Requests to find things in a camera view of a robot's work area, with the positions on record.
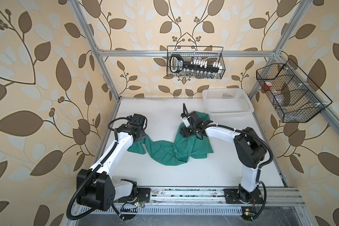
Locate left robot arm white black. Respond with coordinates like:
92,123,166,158
66,114,148,220

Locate back black wire basket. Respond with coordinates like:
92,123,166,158
167,45,226,80

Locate right black wire basket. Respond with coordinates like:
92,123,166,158
256,58,332,123

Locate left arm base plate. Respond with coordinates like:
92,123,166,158
117,187,151,203

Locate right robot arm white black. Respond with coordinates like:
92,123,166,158
180,108,274,203

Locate white plastic laundry basket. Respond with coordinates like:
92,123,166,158
202,88,254,115

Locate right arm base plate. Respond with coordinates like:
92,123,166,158
223,187,265,204

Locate green trousers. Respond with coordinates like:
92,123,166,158
128,123,214,166

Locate red capped item in basket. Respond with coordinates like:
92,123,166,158
262,81,273,90

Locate black wire basket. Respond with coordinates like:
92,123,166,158
167,45,226,80
256,58,332,123

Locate black handheld tool in basket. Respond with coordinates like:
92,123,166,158
169,54,223,73

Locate aluminium frame back bar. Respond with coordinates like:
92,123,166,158
98,49,276,58

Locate aluminium front rail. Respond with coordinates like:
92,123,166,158
70,186,306,216

